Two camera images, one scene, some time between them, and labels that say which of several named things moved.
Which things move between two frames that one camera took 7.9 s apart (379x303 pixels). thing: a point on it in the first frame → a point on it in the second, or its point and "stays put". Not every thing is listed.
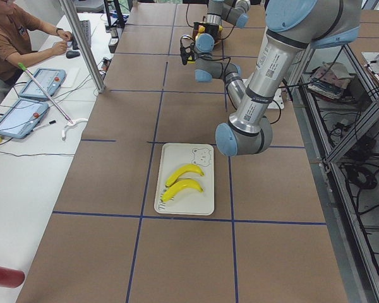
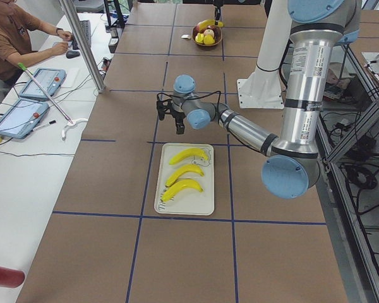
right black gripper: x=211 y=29 → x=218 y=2
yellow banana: x=191 y=168 stays put
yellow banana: x=180 y=186 stays put
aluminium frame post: x=83 y=45 stays put
